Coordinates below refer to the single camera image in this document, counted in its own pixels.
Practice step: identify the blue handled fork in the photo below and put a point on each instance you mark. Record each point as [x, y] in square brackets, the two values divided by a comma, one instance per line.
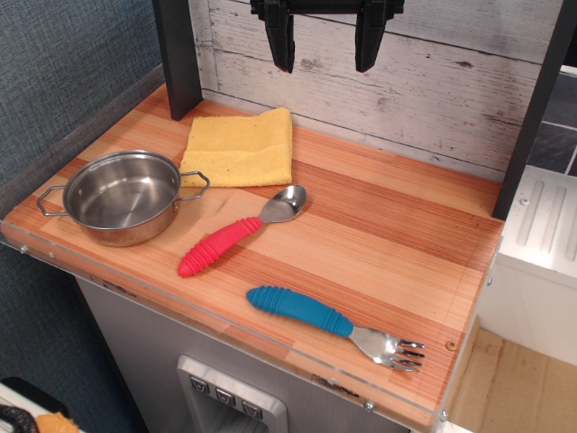
[382, 348]

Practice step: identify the yellow folded rag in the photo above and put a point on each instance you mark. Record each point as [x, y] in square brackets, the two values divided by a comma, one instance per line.
[242, 151]

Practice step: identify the silver toy fridge cabinet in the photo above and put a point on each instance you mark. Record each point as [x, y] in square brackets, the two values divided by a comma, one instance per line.
[147, 344]

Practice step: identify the grey ice dispenser panel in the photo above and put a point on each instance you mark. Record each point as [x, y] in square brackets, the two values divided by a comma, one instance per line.
[218, 402]

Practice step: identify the silver steel pan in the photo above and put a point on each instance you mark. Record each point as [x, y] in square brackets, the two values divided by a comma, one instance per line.
[124, 198]

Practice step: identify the orange object bottom left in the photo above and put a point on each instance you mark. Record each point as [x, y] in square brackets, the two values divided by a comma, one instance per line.
[56, 423]

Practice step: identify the dark right shelf post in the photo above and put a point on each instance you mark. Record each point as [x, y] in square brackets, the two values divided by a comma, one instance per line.
[553, 60]

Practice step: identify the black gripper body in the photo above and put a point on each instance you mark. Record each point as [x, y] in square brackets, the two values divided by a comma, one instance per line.
[292, 7]

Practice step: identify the dark shelf post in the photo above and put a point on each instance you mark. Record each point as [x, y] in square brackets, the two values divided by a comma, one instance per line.
[178, 54]
[553, 60]

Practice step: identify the red handled spoon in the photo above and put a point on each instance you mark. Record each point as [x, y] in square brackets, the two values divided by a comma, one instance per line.
[284, 206]

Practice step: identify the dark left shelf post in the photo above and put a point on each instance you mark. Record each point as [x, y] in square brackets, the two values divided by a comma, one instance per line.
[178, 54]

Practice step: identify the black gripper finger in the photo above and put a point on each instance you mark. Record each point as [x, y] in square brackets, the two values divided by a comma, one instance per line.
[279, 25]
[369, 31]

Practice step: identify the white toy sink unit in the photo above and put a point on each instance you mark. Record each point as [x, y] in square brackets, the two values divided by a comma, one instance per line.
[530, 292]

